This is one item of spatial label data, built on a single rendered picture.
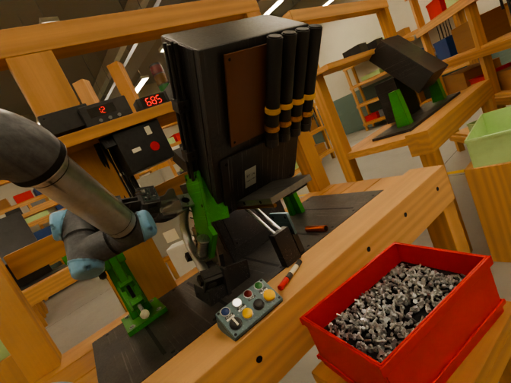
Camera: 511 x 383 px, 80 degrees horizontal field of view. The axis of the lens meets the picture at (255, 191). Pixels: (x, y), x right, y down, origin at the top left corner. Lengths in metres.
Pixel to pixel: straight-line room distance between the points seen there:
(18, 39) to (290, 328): 1.23
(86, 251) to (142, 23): 0.95
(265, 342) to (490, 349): 0.43
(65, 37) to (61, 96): 0.22
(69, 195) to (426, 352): 0.65
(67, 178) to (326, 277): 0.64
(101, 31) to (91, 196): 0.87
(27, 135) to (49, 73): 0.79
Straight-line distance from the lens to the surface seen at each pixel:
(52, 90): 1.30
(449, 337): 0.65
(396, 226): 1.09
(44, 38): 1.37
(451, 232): 1.40
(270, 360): 0.81
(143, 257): 1.25
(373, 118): 10.03
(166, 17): 1.51
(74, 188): 0.62
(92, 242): 0.83
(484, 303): 0.72
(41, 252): 1.32
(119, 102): 1.21
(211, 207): 0.93
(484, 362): 0.70
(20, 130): 0.55
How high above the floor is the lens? 1.30
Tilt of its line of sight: 10 degrees down
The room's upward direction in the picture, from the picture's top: 24 degrees counter-clockwise
